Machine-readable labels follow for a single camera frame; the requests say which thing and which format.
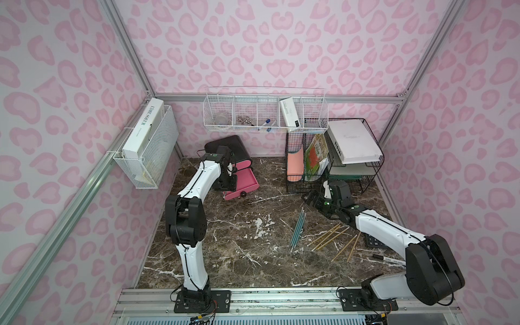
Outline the pink top drawer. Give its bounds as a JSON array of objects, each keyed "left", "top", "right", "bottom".
[{"left": 234, "top": 159, "right": 252, "bottom": 171}]

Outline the black pink drawer cabinet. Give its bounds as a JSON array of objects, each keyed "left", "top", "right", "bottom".
[{"left": 204, "top": 135, "right": 253, "bottom": 171}]

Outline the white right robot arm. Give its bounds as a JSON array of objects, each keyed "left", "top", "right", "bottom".
[{"left": 302, "top": 181, "right": 466, "bottom": 311}]

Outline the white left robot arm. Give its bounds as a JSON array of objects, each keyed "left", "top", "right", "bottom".
[{"left": 165, "top": 146, "right": 237, "bottom": 314}]

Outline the green red booklet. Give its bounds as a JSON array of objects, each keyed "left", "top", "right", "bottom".
[{"left": 304, "top": 134, "right": 329, "bottom": 182}]

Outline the black calculator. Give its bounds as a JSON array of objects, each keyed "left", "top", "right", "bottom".
[{"left": 364, "top": 234, "right": 388, "bottom": 249}]

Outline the pink folder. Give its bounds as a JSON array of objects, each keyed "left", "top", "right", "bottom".
[{"left": 287, "top": 148, "right": 305, "bottom": 183}]

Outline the white paper stack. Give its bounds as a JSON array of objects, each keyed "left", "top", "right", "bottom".
[{"left": 327, "top": 119, "right": 383, "bottom": 165}]

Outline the black white marker pen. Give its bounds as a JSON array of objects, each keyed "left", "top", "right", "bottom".
[{"left": 372, "top": 254, "right": 406, "bottom": 266}]

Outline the white box in basket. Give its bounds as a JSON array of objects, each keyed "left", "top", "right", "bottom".
[{"left": 280, "top": 97, "right": 301, "bottom": 129}]

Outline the white book in side basket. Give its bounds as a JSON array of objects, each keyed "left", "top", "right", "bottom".
[{"left": 122, "top": 98, "right": 165, "bottom": 159}]

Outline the black wire paper tray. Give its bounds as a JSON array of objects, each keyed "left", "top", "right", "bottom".
[{"left": 324, "top": 118, "right": 385, "bottom": 194}]

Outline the black wire file rack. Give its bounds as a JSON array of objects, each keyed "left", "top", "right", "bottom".
[{"left": 285, "top": 130, "right": 332, "bottom": 194}]

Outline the white wire wall basket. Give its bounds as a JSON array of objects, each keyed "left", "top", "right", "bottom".
[{"left": 203, "top": 86, "right": 329, "bottom": 134}]

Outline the white side wire basket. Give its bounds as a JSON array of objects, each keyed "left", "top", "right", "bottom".
[{"left": 114, "top": 102, "right": 179, "bottom": 189}]

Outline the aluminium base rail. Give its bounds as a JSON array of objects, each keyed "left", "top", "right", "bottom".
[{"left": 109, "top": 287, "right": 466, "bottom": 324}]

